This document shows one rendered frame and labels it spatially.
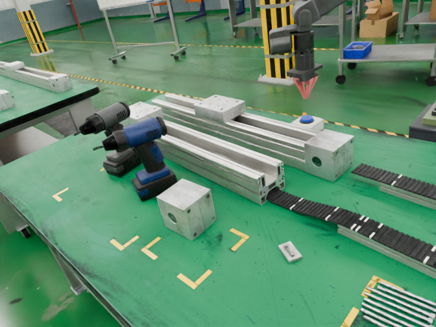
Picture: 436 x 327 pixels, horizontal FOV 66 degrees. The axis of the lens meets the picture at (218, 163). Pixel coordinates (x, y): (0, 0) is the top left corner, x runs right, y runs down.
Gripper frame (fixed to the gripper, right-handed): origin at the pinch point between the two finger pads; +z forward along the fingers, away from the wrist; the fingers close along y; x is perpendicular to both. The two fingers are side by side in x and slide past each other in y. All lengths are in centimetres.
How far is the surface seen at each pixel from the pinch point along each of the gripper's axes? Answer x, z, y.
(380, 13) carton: -197, 60, -435
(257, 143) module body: -5.1, 10.2, 18.3
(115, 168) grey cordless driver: -34, 11, 55
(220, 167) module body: -2.1, 8.6, 36.3
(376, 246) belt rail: 42, 13, 33
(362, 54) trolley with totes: -116, 62, -243
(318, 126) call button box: 4.3, 9.6, -0.4
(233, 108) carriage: -19.4, 2.5, 13.8
